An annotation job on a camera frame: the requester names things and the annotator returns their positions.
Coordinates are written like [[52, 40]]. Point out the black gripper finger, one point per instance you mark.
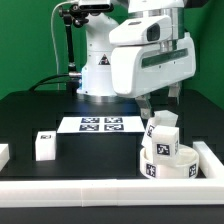
[[174, 93], [143, 102]]

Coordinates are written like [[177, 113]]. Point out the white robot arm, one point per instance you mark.
[[96, 74]]

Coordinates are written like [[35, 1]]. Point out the white tag sheet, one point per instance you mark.
[[109, 124]]

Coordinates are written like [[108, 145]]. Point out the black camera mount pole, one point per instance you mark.
[[72, 17]]

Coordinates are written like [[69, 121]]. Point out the white part at left edge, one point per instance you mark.
[[4, 155]]

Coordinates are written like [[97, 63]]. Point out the white L-shaped border frame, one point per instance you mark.
[[134, 192]]

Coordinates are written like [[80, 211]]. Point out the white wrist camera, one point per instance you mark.
[[142, 31]]

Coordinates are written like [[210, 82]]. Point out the grey camera on pole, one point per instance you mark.
[[95, 6]]

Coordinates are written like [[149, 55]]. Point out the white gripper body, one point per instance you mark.
[[138, 70]]

